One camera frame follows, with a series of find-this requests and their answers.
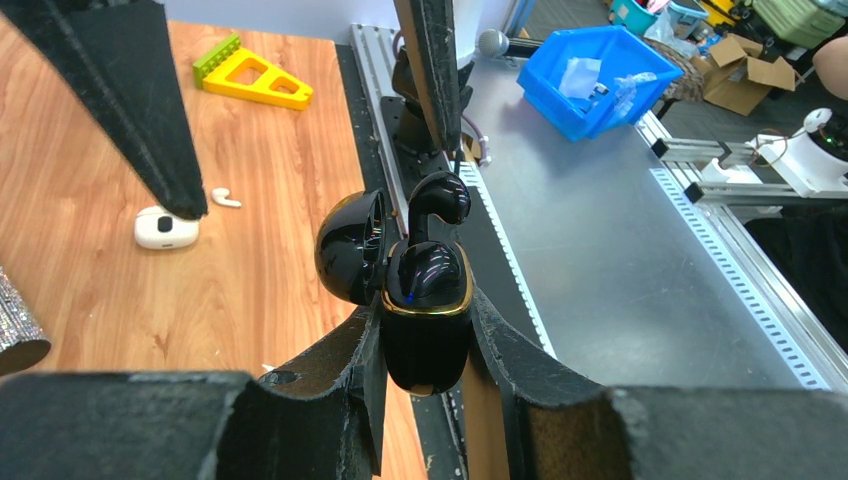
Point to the black earbud charging case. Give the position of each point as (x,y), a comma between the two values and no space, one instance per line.
(425,347)

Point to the silver glitter microphone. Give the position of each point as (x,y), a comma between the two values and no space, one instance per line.
(23,341)

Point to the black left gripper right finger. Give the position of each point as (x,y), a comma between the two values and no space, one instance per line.
(527,416)

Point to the green brick on triangle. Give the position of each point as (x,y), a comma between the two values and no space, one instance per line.
(208,62)

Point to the yellow plastic triangle toy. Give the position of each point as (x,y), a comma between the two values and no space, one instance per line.
(247,76)

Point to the white earbud charging case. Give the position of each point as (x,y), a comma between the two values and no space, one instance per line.
(157,229)

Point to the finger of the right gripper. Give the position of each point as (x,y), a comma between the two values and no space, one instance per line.
(116,57)
(429,33)

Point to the black earbud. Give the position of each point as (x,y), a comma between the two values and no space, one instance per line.
(429,273)
(442,194)

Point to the blue plastic bin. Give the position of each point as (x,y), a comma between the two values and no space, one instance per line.
(586,81)

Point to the white earbud right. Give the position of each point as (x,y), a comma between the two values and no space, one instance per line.
(221,197)

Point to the cardboard box off table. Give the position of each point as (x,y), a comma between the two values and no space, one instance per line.
(737,79)

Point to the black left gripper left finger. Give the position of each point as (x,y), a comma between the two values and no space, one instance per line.
(318,416)

